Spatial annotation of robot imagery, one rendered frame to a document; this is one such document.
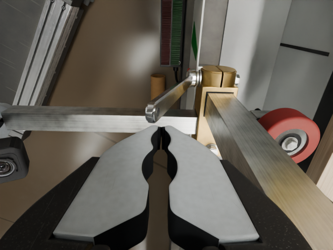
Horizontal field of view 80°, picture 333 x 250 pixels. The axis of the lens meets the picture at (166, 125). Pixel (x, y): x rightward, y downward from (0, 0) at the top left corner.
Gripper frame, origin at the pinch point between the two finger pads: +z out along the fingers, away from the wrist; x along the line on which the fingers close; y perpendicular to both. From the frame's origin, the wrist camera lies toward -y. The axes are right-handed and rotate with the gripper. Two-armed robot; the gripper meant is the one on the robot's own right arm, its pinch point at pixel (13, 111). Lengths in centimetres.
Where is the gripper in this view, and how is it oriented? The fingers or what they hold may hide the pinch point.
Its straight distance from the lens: 42.1
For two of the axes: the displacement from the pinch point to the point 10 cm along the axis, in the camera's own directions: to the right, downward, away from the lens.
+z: 0.0, -4.6, 8.9
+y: -10.0, -0.2, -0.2
